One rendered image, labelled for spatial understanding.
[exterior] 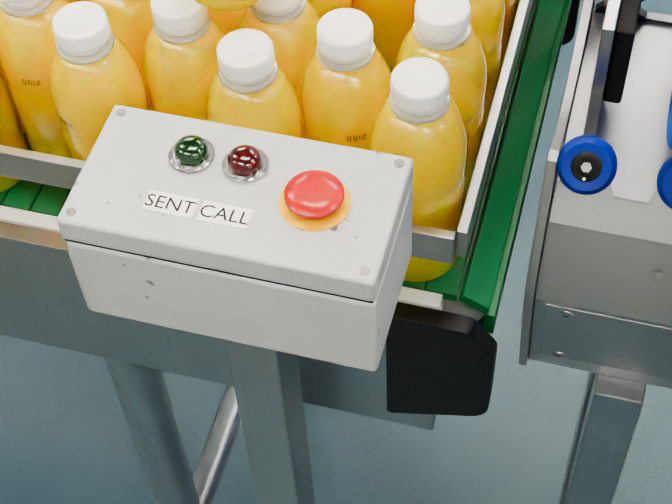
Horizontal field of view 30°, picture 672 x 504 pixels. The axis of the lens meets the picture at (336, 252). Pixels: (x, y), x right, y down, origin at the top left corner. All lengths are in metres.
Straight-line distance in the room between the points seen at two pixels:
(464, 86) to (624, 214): 0.17
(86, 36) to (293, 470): 0.39
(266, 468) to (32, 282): 0.25
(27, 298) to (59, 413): 0.90
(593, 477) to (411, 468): 0.55
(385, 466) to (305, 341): 1.11
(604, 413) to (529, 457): 0.65
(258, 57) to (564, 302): 0.35
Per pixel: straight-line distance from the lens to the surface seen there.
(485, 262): 0.98
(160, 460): 1.33
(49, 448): 1.98
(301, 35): 0.92
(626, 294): 1.03
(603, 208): 0.99
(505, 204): 1.02
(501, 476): 1.89
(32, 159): 0.98
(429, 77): 0.84
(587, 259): 1.02
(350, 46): 0.86
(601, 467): 1.37
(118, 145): 0.81
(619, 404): 1.25
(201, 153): 0.78
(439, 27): 0.88
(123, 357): 1.14
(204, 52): 0.91
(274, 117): 0.88
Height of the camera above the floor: 1.69
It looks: 53 degrees down
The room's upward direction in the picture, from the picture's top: 4 degrees counter-clockwise
